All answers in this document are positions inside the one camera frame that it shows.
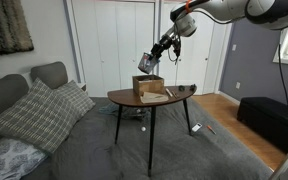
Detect dark wooden side table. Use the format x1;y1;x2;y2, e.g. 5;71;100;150
106;84;198;178

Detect large gray plaid pillow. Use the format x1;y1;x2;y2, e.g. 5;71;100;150
0;77;82;155

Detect gray futon mattress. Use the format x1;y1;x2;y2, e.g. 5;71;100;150
19;96;274;180

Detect small gray sofa headrest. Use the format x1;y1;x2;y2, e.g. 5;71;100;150
30;61;69;91

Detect white patterned blanket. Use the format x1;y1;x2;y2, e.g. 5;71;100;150
0;136;49;180

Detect white remote control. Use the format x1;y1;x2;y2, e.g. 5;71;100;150
190;122;204;133

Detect shaggy beige black wall rug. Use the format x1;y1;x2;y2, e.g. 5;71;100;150
0;0;35;58

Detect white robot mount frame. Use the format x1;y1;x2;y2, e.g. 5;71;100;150
268;145;288;180

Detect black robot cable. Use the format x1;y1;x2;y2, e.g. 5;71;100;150
167;8;288;138

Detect white nightstand brown drawer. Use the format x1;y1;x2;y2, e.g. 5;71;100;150
76;82;88;93

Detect brown cardboard box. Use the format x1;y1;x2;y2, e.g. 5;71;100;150
131;74;166;98

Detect small gray plaid pillow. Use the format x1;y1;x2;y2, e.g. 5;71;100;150
55;79;97;122

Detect large gray sofa headrest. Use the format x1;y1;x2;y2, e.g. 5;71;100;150
0;73;30;127

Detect white closet doors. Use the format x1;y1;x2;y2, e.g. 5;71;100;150
65;0;234;99

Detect gray mesh storage bin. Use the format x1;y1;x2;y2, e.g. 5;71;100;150
137;51;161;75

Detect beige paper napkin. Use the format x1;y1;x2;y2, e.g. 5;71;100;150
139;91;170;105

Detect orange marker pen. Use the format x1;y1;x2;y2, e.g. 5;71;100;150
206;124;218;136

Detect black storage bench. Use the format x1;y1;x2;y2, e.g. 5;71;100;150
236;96;288;155

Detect white marker pen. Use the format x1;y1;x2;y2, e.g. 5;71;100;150
164;87;174;99

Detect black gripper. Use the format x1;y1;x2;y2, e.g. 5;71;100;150
149;32;175;65

